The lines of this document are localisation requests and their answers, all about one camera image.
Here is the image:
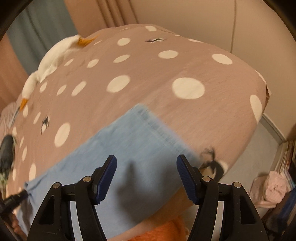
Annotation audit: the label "light blue denim pants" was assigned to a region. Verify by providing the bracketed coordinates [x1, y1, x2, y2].
[16, 103, 204, 239]

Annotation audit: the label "person's left hand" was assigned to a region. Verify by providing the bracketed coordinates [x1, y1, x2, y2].
[9, 213, 27, 240]

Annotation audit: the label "folded pink towel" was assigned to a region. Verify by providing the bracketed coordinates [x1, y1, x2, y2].
[262, 171, 289, 203]

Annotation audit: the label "folded dark denim jeans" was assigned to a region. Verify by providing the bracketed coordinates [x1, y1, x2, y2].
[1, 135, 15, 178]

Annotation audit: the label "orange fuzzy cloth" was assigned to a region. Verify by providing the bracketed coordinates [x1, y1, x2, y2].
[128, 217, 190, 241]

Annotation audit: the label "lilac quilted duvet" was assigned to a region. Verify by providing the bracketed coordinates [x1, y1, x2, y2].
[0, 102, 19, 141]

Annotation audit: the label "brown polka dot blanket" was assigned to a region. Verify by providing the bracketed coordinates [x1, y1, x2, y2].
[4, 22, 269, 232]

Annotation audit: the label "white goose plush toy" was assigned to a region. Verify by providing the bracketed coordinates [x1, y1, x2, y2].
[19, 35, 96, 110]

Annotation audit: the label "teal blue curtain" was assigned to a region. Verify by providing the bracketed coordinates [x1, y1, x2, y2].
[6, 0, 78, 75]

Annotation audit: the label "pink curtain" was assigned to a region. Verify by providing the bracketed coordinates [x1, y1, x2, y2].
[64, 0, 138, 37]

